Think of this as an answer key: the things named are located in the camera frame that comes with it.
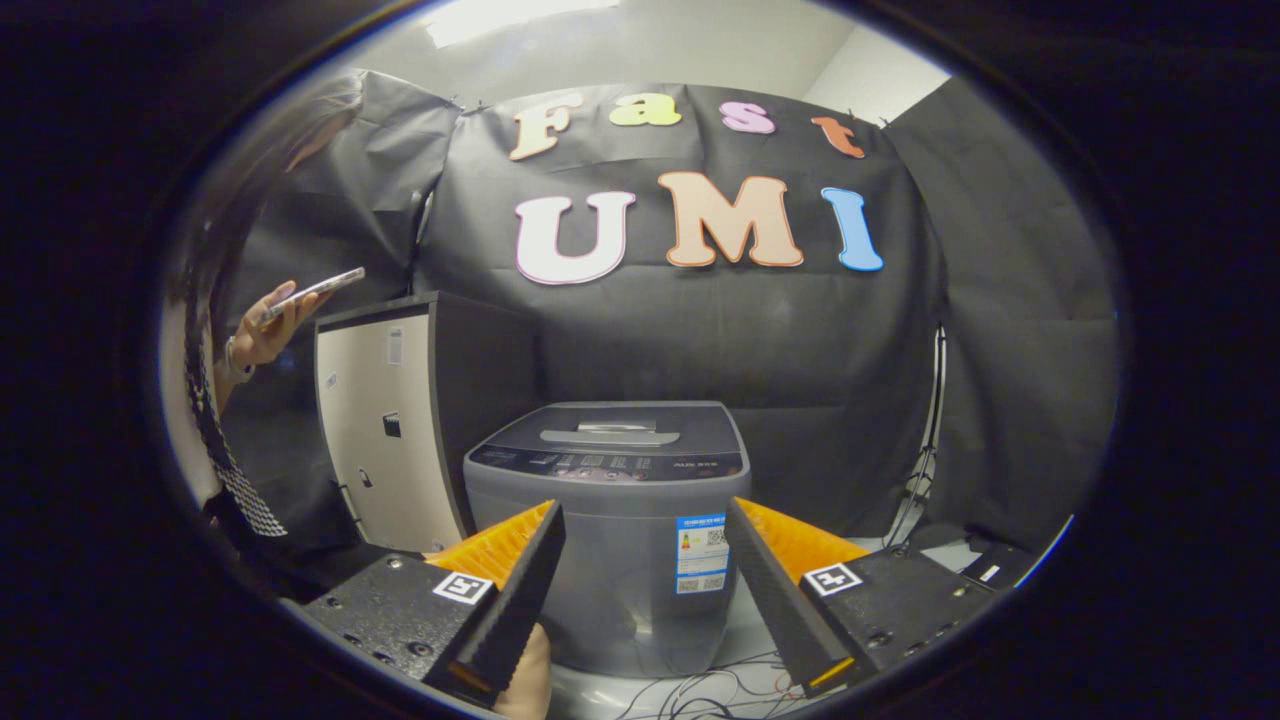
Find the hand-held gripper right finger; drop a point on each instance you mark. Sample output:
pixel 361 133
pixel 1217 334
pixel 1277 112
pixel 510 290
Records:
pixel 770 600

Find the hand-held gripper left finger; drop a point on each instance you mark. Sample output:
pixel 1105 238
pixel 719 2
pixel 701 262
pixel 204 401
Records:
pixel 520 600

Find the grey washing machine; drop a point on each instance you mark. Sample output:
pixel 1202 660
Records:
pixel 620 570

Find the white and dark cabinet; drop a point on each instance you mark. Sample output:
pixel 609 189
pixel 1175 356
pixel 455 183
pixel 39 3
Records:
pixel 375 450

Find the black box with white label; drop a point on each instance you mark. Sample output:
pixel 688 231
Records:
pixel 1003 565

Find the backdrop stand pole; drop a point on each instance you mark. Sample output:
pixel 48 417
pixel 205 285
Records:
pixel 938 385

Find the white wristband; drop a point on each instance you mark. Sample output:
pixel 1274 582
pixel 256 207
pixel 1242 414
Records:
pixel 238 362

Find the silver smartphone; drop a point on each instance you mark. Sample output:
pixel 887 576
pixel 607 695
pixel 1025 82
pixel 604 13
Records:
pixel 320 288

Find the ceiling light panel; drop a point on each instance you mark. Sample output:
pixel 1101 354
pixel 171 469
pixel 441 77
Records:
pixel 510 18

